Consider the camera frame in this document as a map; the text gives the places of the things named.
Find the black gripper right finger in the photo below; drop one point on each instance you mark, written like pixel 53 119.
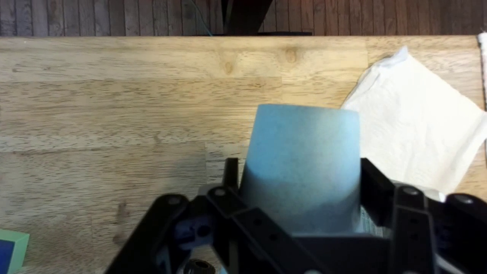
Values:
pixel 412 229

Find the white folded napkin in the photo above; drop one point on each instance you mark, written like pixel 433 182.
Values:
pixel 416 131

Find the black stand leg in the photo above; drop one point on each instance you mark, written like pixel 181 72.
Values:
pixel 246 16

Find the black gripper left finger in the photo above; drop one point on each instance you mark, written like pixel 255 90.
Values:
pixel 254 229

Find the blue plastic cup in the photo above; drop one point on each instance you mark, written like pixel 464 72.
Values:
pixel 305 162

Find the wooden top kitchen island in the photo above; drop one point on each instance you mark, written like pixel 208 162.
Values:
pixel 101 101

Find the dish wand blue sponge head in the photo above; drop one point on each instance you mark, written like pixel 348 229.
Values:
pixel 13 253

